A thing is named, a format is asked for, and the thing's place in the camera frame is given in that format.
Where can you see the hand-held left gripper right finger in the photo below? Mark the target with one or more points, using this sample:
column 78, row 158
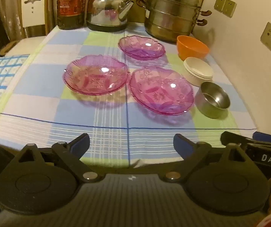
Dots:
column 181, row 142

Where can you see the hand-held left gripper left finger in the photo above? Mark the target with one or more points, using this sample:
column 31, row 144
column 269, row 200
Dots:
column 82, row 142

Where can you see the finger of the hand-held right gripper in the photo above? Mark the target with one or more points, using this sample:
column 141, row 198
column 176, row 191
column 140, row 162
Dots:
column 264, row 136
column 232, row 139

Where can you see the stainless steel bowl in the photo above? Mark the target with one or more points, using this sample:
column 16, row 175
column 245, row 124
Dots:
column 209, row 106

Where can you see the pink transparent plastic plate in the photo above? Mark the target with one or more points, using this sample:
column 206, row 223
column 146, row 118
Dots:
column 161, row 91
column 141, row 47
column 95, row 75

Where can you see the white plastic bowl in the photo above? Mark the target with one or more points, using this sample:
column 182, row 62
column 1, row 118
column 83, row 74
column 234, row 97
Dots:
column 198, row 72

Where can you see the orange plastic bowl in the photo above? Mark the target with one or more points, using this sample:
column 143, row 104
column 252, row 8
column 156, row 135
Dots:
column 192, row 48

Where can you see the blue patterned white cloth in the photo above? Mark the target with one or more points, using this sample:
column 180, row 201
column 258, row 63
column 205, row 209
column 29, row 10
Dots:
column 2, row 75

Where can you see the stainless steel steamer pot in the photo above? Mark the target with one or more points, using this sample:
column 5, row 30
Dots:
column 171, row 11

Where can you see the stainless steel kettle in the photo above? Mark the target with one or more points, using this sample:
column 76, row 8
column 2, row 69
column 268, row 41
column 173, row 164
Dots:
column 104, row 9

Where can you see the large cooking oil bottle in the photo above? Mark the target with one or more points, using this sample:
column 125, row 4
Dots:
column 71, row 7

